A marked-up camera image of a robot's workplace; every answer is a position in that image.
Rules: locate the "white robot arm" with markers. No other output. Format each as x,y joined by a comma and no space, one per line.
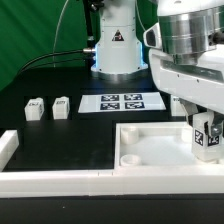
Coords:
184,50

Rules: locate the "white sheet with tags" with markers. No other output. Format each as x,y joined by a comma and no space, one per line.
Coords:
121,102

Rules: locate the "white U-shaped fence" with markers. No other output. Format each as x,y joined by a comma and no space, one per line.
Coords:
142,180

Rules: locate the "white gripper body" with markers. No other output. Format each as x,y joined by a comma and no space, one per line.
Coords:
201,84

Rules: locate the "white square table top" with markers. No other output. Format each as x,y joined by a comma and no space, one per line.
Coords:
155,144

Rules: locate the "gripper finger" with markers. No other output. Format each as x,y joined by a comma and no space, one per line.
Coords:
214,124
190,109

